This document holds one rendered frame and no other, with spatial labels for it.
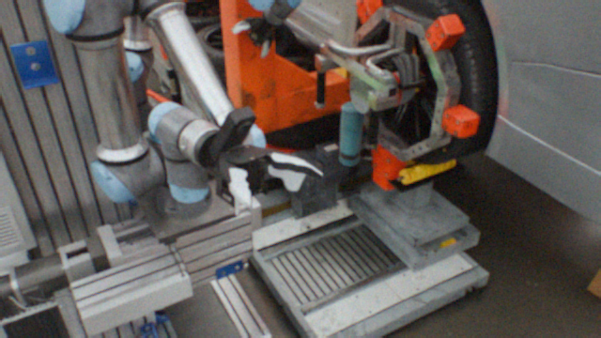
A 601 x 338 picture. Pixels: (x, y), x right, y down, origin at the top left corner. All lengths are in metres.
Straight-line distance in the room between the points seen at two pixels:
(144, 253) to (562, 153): 1.19
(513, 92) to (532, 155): 0.20
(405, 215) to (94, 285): 1.41
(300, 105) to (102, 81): 1.32
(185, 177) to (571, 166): 1.09
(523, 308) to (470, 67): 1.09
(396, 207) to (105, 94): 1.55
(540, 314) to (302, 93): 1.35
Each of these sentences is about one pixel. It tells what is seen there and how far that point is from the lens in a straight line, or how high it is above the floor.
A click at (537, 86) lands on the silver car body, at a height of 1.05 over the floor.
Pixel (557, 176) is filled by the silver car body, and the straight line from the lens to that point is 1.70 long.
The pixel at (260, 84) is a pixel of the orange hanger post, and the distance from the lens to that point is 2.20.
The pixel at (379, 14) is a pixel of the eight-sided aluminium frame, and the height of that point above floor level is 1.09.
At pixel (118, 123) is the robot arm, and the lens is 1.21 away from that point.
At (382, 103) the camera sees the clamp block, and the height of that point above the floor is 0.92.
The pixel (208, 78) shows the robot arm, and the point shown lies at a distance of 1.10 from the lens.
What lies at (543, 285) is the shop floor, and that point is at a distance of 2.56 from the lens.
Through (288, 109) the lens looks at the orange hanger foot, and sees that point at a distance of 2.32.
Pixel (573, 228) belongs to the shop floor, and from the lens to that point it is 2.92.
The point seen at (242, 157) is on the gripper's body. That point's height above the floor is 1.25.
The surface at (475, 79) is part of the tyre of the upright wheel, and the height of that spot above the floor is 0.98.
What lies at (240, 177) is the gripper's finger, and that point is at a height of 1.25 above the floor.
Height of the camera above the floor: 1.71
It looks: 35 degrees down
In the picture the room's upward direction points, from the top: straight up
